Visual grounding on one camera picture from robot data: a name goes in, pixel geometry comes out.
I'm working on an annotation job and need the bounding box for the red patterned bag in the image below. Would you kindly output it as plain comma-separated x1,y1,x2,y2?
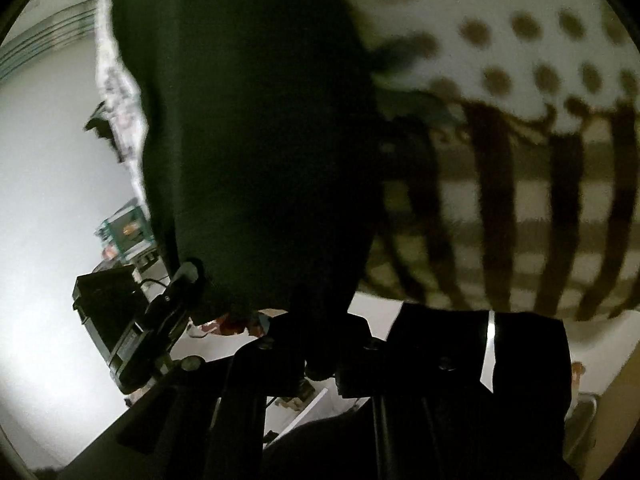
192,310,272,339

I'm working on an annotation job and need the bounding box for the dark striped sweater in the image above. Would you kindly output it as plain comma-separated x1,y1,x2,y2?
109,0,437,382

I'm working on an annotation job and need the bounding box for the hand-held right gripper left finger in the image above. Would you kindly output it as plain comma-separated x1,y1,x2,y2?
65,310,307,480

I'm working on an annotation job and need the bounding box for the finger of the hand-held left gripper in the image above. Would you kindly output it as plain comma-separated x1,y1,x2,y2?
144,258,206,363

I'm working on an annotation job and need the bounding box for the person's right leg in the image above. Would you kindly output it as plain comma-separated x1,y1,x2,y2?
390,302,573,480

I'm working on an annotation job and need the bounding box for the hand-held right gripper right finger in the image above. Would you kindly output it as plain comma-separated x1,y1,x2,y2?
334,312,501,480

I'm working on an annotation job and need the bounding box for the teal storage rack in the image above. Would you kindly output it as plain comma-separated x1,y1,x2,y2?
97,199,162,267

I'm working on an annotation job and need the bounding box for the floral bed blanket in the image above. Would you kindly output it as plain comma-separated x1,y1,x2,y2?
95,0,640,324

